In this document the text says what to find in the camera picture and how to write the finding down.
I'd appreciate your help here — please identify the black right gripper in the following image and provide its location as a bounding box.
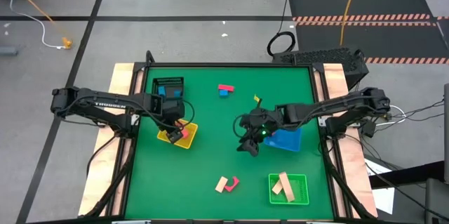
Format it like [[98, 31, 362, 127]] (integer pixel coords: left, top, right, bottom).
[[236, 107, 280, 157]]

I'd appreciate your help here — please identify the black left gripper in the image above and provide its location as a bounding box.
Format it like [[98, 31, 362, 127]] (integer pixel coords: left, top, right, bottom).
[[161, 97, 186, 145]]

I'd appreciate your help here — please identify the yellow plastic basket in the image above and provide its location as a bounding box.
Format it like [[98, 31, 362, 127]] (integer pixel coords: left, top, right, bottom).
[[156, 119, 199, 150]]

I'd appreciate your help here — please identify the blue plastic basket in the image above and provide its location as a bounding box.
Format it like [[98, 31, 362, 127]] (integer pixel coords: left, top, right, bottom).
[[262, 127, 303, 152]]

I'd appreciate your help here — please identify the long natural wood block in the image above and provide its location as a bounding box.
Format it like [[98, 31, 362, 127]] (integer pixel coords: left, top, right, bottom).
[[279, 171, 296, 203]]

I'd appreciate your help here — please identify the red arch block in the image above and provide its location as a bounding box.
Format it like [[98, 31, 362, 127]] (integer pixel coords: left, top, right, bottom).
[[224, 176, 241, 193]]

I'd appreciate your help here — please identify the green table mat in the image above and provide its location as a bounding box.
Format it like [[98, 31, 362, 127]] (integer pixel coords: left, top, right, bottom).
[[124, 65, 335, 220]]

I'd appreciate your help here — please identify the black plastic basket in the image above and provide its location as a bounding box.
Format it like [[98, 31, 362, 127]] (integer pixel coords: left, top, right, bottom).
[[151, 76, 185, 100]]

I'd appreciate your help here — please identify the green plastic basket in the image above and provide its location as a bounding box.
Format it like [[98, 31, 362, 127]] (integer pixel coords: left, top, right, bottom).
[[268, 173, 310, 206]]

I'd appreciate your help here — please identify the black perforated computer case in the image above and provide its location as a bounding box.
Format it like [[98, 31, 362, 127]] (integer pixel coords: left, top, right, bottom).
[[272, 47, 370, 91]]

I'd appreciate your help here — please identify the black power adapter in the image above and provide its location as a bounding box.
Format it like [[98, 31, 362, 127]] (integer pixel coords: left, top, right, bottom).
[[361, 120, 377, 139]]

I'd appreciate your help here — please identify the white paper sheet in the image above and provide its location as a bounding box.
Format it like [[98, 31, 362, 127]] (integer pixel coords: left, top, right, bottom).
[[364, 159, 396, 215]]

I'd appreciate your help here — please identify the black beam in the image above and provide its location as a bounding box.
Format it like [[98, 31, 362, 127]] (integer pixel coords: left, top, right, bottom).
[[368, 159, 445, 190]]

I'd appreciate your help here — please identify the black floor mat striped edge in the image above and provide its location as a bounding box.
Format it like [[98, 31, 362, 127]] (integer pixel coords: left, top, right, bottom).
[[287, 0, 433, 20], [293, 15, 449, 65]]

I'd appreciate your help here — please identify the dark grey box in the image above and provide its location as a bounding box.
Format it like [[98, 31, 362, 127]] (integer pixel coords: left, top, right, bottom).
[[423, 177, 449, 224]]

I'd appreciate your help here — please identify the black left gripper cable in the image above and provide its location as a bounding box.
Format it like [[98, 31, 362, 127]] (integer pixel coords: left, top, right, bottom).
[[181, 99, 196, 129]]

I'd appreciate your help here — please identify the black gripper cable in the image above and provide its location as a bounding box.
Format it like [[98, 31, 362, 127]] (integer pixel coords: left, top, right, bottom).
[[232, 114, 247, 139], [181, 99, 196, 129]]

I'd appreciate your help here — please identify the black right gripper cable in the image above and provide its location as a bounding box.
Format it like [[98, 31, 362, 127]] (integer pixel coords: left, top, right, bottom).
[[232, 114, 247, 139]]

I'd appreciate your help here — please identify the black aluminium table frame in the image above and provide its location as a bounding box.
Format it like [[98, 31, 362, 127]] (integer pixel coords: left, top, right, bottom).
[[83, 50, 378, 224]]

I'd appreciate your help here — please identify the black coiled cable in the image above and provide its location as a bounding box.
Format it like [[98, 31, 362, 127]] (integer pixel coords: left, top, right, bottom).
[[266, 0, 297, 58]]

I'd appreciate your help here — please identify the orange cable with yellow plug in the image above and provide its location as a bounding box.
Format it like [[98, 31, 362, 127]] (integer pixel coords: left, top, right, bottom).
[[0, 0, 73, 51]]

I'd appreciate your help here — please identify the white cable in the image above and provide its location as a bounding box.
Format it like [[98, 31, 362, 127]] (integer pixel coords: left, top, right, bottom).
[[377, 104, 408, 127], [8, 0, 66, 50]]

